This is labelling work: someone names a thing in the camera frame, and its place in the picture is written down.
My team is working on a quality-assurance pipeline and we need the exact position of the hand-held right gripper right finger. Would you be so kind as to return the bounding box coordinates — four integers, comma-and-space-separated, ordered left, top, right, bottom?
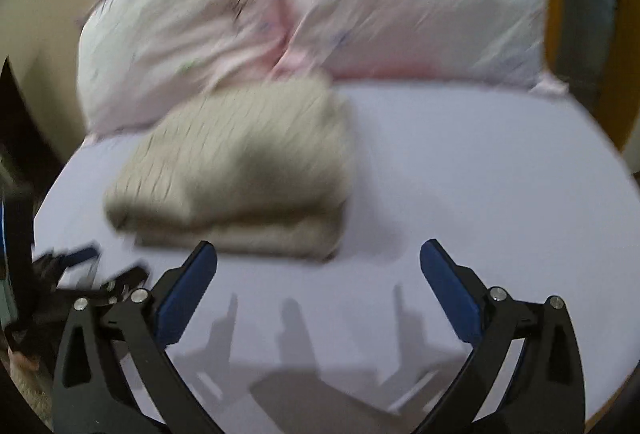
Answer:
413, 238, 587, 434

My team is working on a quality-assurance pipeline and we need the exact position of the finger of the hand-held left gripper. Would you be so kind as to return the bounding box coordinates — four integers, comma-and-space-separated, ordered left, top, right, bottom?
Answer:
33, 243, 100, 279
97, 264, 152, 301

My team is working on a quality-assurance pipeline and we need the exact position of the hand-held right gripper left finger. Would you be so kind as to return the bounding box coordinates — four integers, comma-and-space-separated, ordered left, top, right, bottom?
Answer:
51, 241, 222, 434

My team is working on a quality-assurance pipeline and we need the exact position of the beige knit garment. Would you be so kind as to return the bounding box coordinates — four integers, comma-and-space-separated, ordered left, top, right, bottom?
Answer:
103, 78, 359, 263

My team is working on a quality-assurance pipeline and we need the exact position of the wooden headboard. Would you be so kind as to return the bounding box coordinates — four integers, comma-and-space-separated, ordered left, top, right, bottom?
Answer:
541, 0, 640, 157

